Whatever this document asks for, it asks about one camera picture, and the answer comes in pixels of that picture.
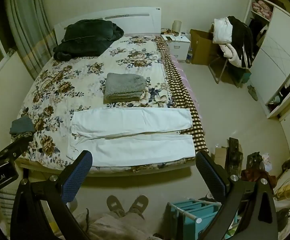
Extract pink striped sheet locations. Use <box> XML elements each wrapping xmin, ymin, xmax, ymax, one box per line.
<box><xmin>169</xmin><ymin>54</ymin><xmax>201</xmax><ymax>111</ymax></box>

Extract small cardboard box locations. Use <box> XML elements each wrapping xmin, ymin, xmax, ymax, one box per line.
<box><xmin>214</xmin><ymin>146</ymin><xmax>228</xmax><ymax>166</ymax></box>

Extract patterned knit cloth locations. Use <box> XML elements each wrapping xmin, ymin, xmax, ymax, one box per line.
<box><xmin>12</xmin><ymin>132</ymin><xmax>34</xmax><ymax>142</ymax></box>

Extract dark hanging clothes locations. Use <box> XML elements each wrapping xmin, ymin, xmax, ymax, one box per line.
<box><xmin>249</xmin><ymin>17</ymin><xmax>269</xmax><ymax>48</ymax></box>

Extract pale crumpled cloth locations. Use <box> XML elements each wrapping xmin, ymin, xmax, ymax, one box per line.
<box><xmin>222</xmin><ymin>44</ymin><xmax>246</xmax><ymax>68</ymax></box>

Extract floral fleece blanket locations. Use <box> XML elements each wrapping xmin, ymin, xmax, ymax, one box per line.
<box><xmin>16</xmin><ymin>34</ymin><xmax>198</xmax><ymax>173</ymax></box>

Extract brown wooden board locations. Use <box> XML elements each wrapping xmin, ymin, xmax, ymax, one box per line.
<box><xmin>227</xmin><ymin>137</ymin><xmax>244</xmax><ymax>176</ymax></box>

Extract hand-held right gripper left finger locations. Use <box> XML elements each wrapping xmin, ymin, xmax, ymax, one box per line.
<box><xmin>10</xmin><ymin>150</ymin><xmax>93</xmax><ymax>240</ymax></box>

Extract dark green quilted blanket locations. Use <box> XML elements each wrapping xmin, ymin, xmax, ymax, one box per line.
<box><xmin>53</xmin><ymin>19</ymin><xmax>124</xmax><ymax>61</ymax></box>

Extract white garment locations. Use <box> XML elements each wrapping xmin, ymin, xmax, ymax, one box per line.
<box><xmin>213</xmin><ymin>17</ymin><xmax>234</xmax><ymax>44</ymax></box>

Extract bed frame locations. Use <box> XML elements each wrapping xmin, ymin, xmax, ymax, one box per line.
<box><xmin>15</xmin><ymin>155</ymin><xmax>198</xmax><ymax>179</ymax></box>

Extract grey folded fleece cloth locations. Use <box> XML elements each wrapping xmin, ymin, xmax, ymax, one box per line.
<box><xmin>103</xmin><ymin>73</ymin><xmax>147</xmax><ymax>104</ymax></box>

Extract teal storage rack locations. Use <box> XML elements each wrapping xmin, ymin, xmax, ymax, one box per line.
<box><xmin>167</xmin><ymin>197</ymin><xmax>226</xmax><ymax>240</ymax></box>

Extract striped curtain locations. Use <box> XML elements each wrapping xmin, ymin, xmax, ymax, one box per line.
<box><xmin>4</xmin><ymin>0</ymin><xmax>58</xmax><ymax>81</ymax></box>

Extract dark green bag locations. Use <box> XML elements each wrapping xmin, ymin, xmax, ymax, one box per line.
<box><xmin>229</xmin><ymin>65</ymin><xmax>252</xmax><ymax>86</ymax></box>

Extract metal frame chair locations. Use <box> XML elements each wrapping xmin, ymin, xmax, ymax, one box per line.
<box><xmin>208</xmin><ymin>42</ymin><xmax>251</xmax><ymax>88</ymax></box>

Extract white towel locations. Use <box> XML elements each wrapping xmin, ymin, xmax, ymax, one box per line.
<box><xmin>66</xmin><ymin>107</ymin><xmax>195</xmax><ymax>167</ymax></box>

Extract dark green folded cloth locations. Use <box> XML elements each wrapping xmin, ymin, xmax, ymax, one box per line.
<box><xmin>9</xmin><ymin>116</ymin><xmax>36</xmax><ymax>135</ymax></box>

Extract person's beige trousers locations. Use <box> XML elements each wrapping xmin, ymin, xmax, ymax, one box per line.
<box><xmin>72</xmin><ymin>209</ymin><xmax>161</xmax><ymax>240</ymax></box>

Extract white bed headboard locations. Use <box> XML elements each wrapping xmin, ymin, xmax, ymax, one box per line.
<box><xmin>53</xmin><ymin>7</ymin><xmax>162</xmax><ymax>44</ymax></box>

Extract pink floral blanket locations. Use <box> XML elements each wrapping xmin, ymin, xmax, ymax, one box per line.
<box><xmin>251</xmin><ymin>0</ymin><xmax>273</xmax><ymax>18</ymax></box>

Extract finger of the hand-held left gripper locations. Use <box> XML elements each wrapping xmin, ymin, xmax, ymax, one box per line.
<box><xmin>0</xmin><ymin>135</ymin><xmax>34</xmax><ymax>163</ymax></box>

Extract brown checkered sheet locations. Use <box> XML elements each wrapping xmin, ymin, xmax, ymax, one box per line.
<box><xmin>155</xmin><ymin>36</ymin><xmax>206</xmax><ymax>156</ymax></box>

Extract red brown cloth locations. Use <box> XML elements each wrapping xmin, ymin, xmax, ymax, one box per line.
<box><xmin>241</xmin><ymin>169</ymin><xmax>277</xmax><ymax>188</ymax></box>

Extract white cylinder lamp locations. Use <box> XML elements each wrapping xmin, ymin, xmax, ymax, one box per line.
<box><xmin>173</xmin><ymin>20</ymin><xmax>183</xmax><ymax>34</ymax></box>

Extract white nightstand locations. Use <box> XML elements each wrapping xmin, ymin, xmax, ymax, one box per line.
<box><xmin>161</xmin><ymin>34</ymin><xmax>192</xmax><ymax>62</ymax></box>

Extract person's left shoe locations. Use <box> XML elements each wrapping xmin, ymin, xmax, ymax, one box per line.
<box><xmin>106</xmin><ymin>195</ymin><xmax>126</xmax><ymax>218</ymax></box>

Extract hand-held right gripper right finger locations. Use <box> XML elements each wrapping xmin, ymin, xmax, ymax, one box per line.
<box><xmin>195</xmin><ymin>150</ymin><xmax>278</xmax><ymax>240</ymax></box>

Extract white wardrobe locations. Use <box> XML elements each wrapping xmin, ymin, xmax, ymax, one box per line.
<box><xmin>244</xmin><ymin>0</ymin><xmax>290</xmax><ymax>119</ymax></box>

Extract person's right shoe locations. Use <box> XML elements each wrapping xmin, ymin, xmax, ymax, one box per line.
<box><xmin>127</xmin><ymin>195</ymin><xmax>149</xmax><ymax>220</ymax></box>

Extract person's shoe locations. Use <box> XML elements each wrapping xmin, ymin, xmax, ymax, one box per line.
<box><xmin>106</xmin><ymin>195</ymin><xmax>126</xmax><ymax>218</ymax></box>
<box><xmin>127</xmin><ymin>195</ymin><xmax>149</xmax><ymax>220</ymax></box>

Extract black striped jacket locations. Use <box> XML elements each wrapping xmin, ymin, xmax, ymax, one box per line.
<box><xmin>227</xmin><ymin>16</ymin><xmax>255</xmax><ymax>69</ymax></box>

